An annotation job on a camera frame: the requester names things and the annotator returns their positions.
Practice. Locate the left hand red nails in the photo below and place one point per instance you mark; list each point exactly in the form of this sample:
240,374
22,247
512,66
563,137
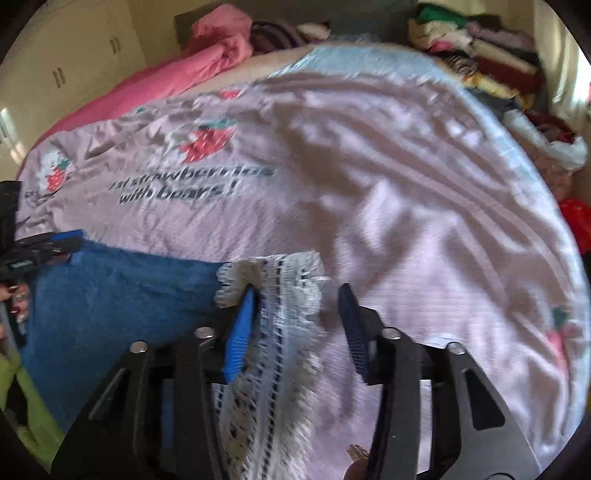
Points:
14,313

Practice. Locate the cream wardrobe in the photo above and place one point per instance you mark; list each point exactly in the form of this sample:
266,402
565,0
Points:
71,52

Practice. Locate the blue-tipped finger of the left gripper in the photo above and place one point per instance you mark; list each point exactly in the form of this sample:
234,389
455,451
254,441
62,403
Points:
64,243

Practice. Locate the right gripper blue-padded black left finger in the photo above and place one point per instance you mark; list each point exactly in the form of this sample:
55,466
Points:
152,417

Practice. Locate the blue denim pants lace hem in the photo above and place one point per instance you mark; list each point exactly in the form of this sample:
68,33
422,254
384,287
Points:
85,313

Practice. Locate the green fleece jacket torso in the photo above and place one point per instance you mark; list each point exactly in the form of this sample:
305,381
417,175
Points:
28,416

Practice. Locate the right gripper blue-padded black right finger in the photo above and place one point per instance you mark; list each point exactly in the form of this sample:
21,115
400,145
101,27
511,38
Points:
440,417

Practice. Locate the pink blanket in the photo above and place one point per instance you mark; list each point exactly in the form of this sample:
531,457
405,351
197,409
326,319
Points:
219,41

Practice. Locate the pink strawberry print bedsheet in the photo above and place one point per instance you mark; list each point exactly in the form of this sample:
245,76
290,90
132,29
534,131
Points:
409,189

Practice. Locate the striped pillow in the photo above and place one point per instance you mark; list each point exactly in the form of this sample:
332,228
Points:
270,36

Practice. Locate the pile of folded clothes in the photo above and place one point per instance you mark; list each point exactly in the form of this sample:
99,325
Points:
521,59

